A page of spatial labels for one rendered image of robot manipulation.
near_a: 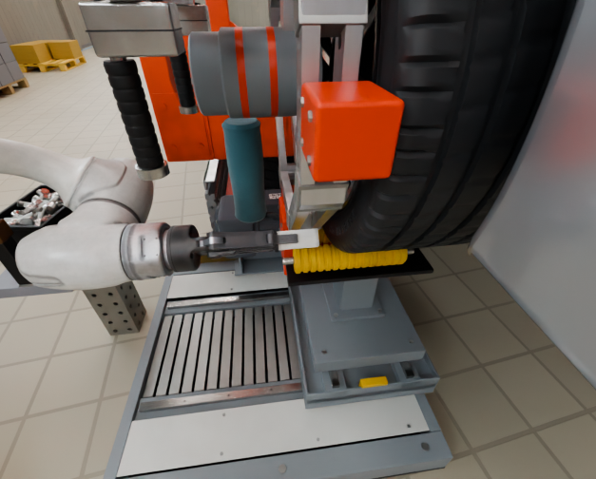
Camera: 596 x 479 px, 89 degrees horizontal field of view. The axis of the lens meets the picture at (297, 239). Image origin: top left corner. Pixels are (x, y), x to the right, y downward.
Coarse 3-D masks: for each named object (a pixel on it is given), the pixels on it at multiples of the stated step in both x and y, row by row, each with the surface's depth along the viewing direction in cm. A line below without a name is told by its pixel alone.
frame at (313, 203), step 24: (312, 0) 27; (336, 0) 27; (360, 0) 27; (312, 24) 28; (336, 24) 28; (360, 24) 28; (312, 48) 29; (336, 48) 32; (360, 48) 30; (312, 72) 30; (336, 72) 33; (288, 168) 76; (288, 192) 67; (312, 192) 39; (336, 192) 39; (288, 216) 58; (312, 216) 58
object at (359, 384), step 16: (288, 288) 114; (304, 320) 97; (304, 336) 92; (304, 352) 88; (304, 368) 84; (352, 368) 84; (368, 368) 84; (384, 368) 84; (400, 368) 82; (416, 368) 84; (432, 368) 83; (304, 384) 78; (320, 384) 81; (336, 384) 77; (352, 384) 81; (368, 384) 77; (384, 384) 78; (400, 384) 79; (416, 384) 80; (432, 384) 81; (304, 400) 81; (320, 400) 79; (336, 400) 80; (352, 400) 81; (368, 400) 82
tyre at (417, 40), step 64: (384, 0) 29; (448, 0) 24; (512, 0) 25; (384, 64) 30; (448, 64) 27; (512, 64) 27; (448, 128) 30; (512, 128) 30; (384, 192) 35; (448, 192) 35
